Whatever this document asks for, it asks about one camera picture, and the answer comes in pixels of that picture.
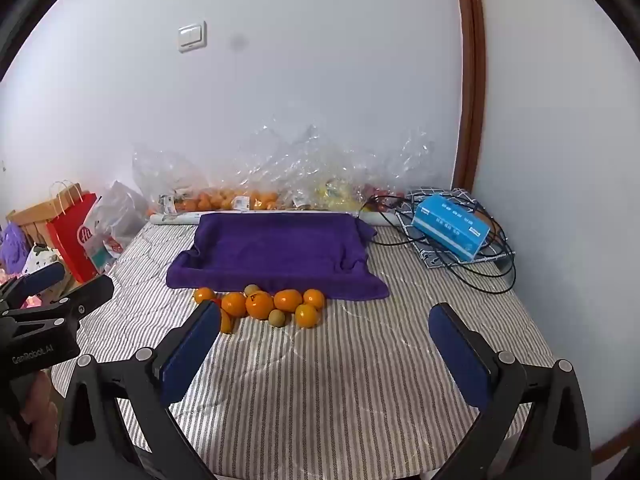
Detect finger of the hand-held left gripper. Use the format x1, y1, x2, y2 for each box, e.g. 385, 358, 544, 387
0, 262, 67, 309
4, 275, 116, 327

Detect white spotted cloth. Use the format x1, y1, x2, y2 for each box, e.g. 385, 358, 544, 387
22, 242, 63, 281

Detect grey striped bed sheet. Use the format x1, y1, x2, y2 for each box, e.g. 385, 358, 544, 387
50, 220, 558, 480

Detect white plastic bag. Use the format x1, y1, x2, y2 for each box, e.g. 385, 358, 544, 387
82, 180, 151, 273

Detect grey patterned cloth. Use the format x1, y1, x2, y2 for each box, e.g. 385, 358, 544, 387
395, 188, 503, 268

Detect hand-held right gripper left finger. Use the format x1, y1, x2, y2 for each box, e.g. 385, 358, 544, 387
50, 301, 223, 480

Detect tangerine with green stem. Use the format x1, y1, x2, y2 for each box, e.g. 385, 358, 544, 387
245, 290, 275, 320

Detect brown wooden door frame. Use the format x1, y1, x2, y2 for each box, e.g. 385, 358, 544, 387
451, 0, 488, 192

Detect purple towel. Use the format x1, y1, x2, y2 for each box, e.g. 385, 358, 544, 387
166, 212, 390, 302

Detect white light switch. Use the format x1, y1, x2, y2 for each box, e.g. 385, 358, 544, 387
177, 21, 207, 53

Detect red paper bag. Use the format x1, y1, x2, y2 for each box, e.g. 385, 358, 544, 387
46, 180, 101, 283

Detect pile of bagged oranges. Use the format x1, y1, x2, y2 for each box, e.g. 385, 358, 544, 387
177, 187, 278, 212

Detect brown paper bag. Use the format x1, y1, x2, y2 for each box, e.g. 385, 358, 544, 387
6, 197, 83, 241

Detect purple plush item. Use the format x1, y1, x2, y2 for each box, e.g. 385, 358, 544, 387
0, 222, 28, 276

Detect person's left hand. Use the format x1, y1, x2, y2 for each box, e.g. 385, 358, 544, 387
18, 372, 60, 444

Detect black cable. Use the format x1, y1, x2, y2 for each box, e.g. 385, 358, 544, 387
367, 194, 517, 295

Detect bagged yellow fruits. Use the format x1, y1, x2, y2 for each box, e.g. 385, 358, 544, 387
312, 180, 366, 211

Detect blue tissue box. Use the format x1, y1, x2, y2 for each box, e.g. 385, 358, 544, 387
412, 194, 492, 263

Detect large orange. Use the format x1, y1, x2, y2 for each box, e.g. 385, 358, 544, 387
274, 289, 303, 312

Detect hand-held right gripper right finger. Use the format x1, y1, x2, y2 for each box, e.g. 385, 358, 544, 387
428, 302, 594, 480

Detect bagged red tomatoes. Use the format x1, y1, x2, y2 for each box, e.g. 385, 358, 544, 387
362, 185, 406, 211

